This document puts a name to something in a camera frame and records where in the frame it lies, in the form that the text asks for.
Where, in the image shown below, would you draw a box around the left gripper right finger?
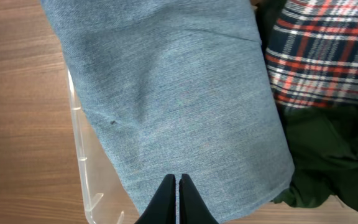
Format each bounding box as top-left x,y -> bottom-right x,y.
179,174 -> 218,224

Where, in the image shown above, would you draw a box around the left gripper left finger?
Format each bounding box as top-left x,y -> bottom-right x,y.
135,174 -> 176,224

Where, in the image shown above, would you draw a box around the clear plastic storage container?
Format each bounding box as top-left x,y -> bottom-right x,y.
67,73 -> 139,224

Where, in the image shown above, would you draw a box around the blue denim jeans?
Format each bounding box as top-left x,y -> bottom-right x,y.
41,0 -> 294,222

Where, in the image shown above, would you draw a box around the green cloth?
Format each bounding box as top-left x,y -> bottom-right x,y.
255,0 -> 358,218

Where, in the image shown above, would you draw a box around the red plaid cloth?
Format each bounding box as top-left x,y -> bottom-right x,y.
265,0 -> 358,109

